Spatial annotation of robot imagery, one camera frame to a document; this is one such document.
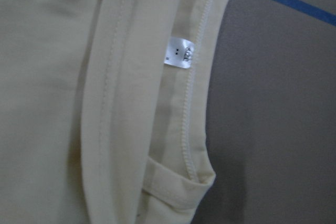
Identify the cream long sleeve shirt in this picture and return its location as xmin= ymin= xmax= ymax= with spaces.
xmin=1 ymin=0 xmax=229 ymax=223

